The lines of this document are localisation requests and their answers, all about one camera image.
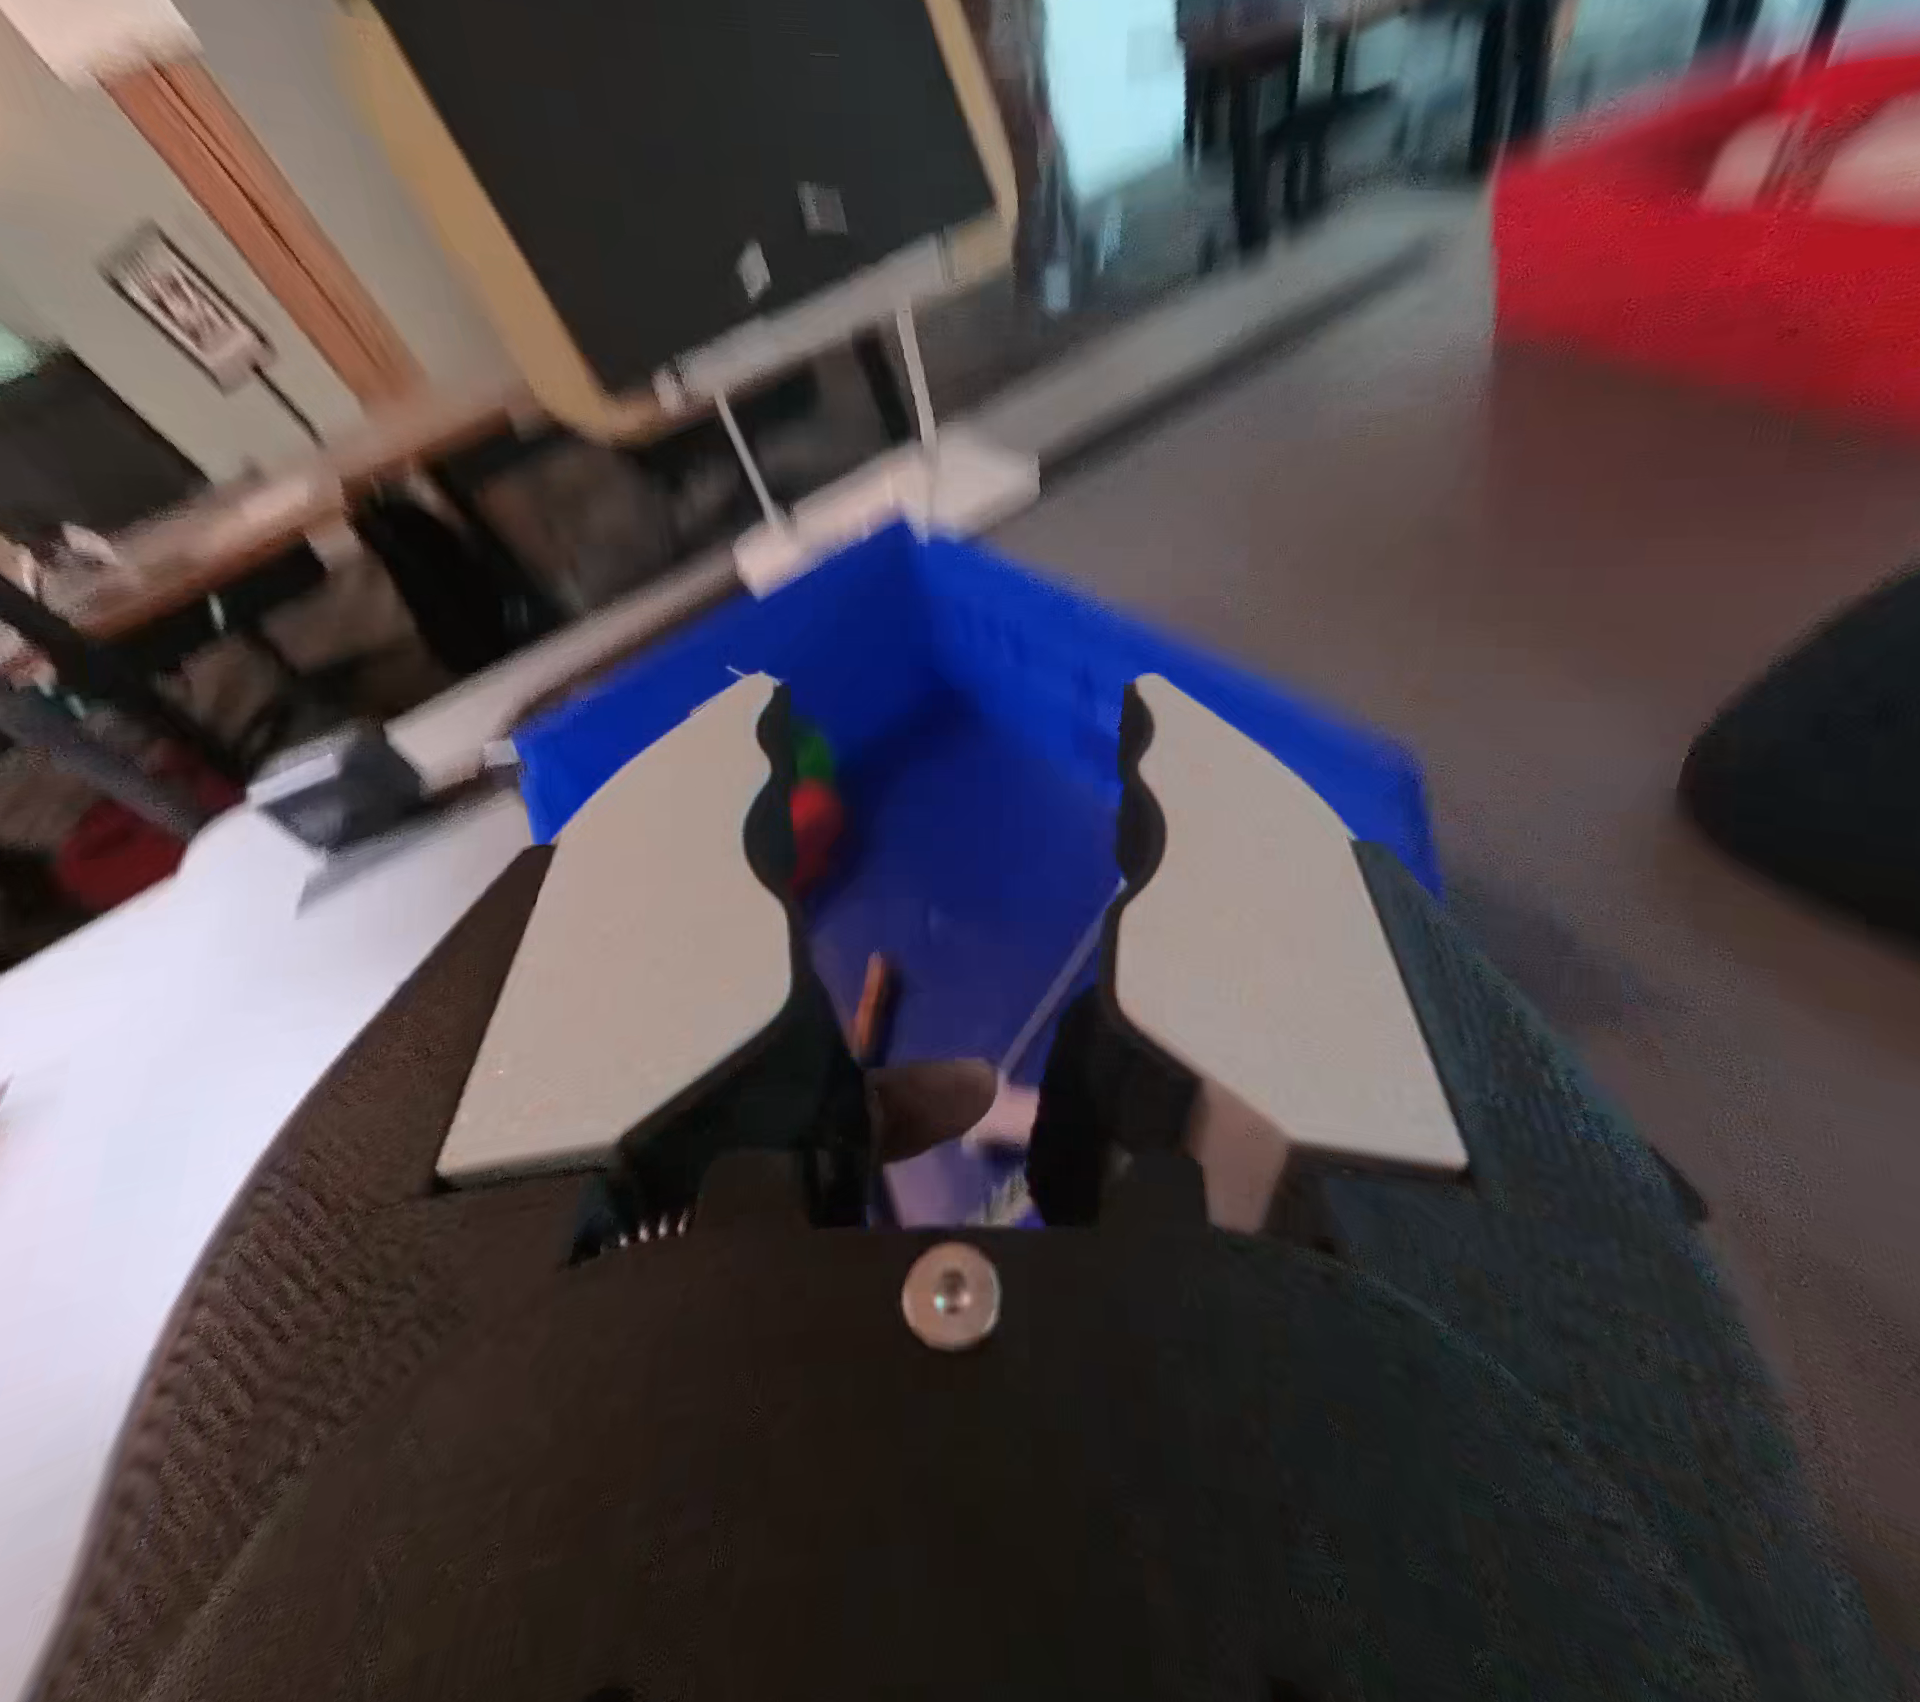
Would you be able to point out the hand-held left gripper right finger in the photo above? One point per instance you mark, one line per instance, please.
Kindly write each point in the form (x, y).
(1290, 981)

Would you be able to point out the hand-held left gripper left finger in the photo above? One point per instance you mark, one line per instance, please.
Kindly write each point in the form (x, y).
(629, 981)

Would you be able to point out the blue bin with tag sticker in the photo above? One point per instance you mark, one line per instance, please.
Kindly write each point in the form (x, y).
(973, 755)

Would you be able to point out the red plastic bin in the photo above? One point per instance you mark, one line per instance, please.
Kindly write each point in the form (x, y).
(1652, 263)

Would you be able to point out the person's left hand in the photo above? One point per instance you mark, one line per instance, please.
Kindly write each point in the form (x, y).
(929, 1104)

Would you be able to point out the red toy block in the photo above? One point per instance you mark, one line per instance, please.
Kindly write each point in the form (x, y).
(815, 820)

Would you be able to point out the green toy block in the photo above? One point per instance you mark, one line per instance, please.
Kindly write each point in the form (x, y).
(811, 755)

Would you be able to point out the small dark grey box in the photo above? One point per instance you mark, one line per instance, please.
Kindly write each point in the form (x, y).
(342, 795)

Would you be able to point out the long wooden workbench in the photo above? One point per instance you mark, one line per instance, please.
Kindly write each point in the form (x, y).
(228, 516)

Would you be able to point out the black board on white stand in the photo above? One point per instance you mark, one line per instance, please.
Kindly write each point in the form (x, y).
(644, 53)

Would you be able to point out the wooden office desk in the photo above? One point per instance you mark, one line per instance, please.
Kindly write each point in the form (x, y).
(1350, 9)

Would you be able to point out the wall tag sign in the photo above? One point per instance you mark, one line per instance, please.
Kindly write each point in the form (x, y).
(183, 297)

